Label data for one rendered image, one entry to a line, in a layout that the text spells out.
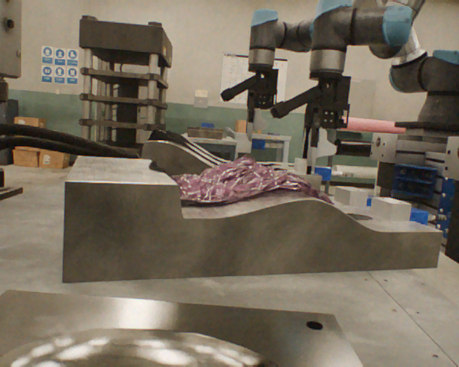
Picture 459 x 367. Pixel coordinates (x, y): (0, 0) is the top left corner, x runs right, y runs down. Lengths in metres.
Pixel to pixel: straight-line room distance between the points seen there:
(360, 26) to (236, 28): 6.75
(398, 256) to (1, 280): 0.49
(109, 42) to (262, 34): 3.90
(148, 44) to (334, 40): 4.09
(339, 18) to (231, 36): 6.70
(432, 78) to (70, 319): 1.35
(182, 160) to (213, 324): 0.63
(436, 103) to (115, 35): 4.04
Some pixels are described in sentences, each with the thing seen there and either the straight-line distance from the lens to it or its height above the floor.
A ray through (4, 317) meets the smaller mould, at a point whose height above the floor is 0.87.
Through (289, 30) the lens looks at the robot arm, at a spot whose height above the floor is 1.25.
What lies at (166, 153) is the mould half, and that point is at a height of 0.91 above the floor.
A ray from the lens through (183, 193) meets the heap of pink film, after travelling 0.55.
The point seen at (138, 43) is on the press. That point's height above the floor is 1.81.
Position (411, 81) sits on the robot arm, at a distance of 1.53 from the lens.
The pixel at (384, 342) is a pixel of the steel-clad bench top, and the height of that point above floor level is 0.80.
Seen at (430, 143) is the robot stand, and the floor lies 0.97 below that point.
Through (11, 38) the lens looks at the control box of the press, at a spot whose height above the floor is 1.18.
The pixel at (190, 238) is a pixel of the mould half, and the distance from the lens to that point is 0.47.
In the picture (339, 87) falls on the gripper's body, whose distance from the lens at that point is 0.92.
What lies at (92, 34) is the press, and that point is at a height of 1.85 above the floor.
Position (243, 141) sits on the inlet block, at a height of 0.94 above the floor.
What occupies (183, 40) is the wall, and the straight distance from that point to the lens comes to 7.57.
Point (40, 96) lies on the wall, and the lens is 8.02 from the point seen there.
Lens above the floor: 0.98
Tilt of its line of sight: 8 degrees down
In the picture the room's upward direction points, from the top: 5 degrees clockwise
